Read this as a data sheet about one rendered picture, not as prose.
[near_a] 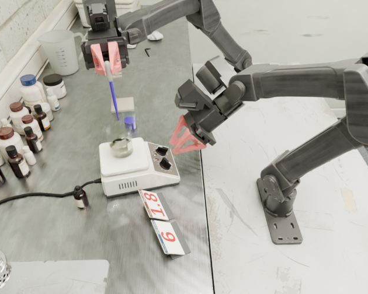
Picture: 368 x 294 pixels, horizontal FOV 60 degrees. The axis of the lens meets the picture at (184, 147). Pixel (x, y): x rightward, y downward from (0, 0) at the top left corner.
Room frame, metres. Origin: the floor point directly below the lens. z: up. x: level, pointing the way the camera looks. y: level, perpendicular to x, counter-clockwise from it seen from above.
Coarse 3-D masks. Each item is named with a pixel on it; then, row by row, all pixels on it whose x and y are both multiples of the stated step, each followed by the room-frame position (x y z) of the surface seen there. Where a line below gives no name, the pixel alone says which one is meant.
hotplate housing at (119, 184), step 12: (144, 144) 0.66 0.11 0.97; (156, 144) 0.68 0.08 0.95; (96, 180) 0.56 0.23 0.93; (108, 180) 0.53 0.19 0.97; (120, 180) 0.53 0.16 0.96; (132, 180) 0.54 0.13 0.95; (144, 180) 0.55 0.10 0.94; (156, 180) 0.56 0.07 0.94; (168, 180) 0.56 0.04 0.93; (108, 192) 0.52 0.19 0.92; (120, 192) 0.53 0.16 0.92; (132, 192) 0.54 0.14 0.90
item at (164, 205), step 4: (152, 192) 0.54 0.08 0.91; (160, 192) 0.54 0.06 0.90; (156, 196) 0.53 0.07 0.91; (160, 196) 0.53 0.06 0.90; (160, 200) 0.52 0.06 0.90; (164, 200) 0.52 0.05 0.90; (144, 204) 0.48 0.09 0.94; (160, 204) 0.50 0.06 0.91; (164, 204) 0.50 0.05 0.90; (164, 208) 0.49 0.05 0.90; (168, 208) 0.49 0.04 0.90; (148, 212) 0.45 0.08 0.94; (164, 212) 0.48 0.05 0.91; (168, 212) 0.48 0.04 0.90; (156, 216) 0.45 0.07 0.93; (168, 216) 0.47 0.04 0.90; (172, 216) 0.47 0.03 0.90; (160, 220) 0.45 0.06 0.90; (164, 220) 0.45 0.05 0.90
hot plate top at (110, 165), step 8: (104, 144) 0.64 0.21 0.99; (136, 144) 0.64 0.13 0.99; (104, 152) 0.61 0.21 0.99; (136, 152) 0.61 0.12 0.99; (144, 152) 0.61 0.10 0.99; (104, 160) 0.58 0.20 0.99; (112, 160) 0.58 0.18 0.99; (120, 160) 0.58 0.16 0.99; (128, 160) 0.58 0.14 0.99; (136, 160) 0.58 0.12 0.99; (144, 160) 0.58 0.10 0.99; (104, 168) 0.55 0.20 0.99; (112, 168) 0.55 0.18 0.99; (120, 168) 0.55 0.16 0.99; (128, 168) 0.55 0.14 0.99; (136, 168) 0.55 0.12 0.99; (144, 168) 0.55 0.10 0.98
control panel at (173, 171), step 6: (150, 144) 0.67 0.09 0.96; (150, 150) 0.64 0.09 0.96; (168, 150) 0.68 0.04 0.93; (156, 156) 0.62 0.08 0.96; (162, 156) 0.64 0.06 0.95; (168, 156) 0.65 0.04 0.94; (156, 162) 0.60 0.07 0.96; (156, 168) 0.58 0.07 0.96; (162, 168) 0.59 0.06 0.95; (174, 168) 0.60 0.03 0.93; (174, 174) 0.58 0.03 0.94
